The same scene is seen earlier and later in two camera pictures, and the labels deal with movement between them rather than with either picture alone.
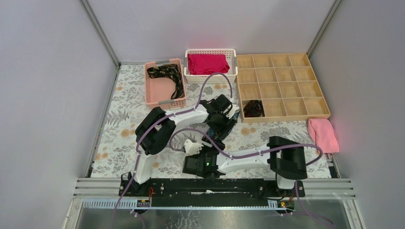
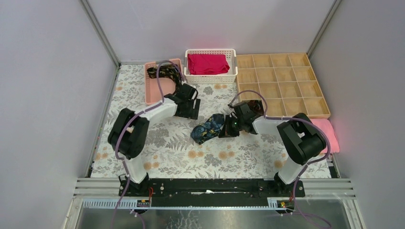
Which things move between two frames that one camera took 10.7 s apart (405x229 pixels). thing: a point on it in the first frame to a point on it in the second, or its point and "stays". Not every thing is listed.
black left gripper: [218, 127] to [188, 111]
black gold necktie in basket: [171, 71] stays
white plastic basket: [216, 78] stays
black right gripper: [197, 156] to [227, 131]
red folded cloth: [207, 64] stays
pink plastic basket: [160, 90] stays
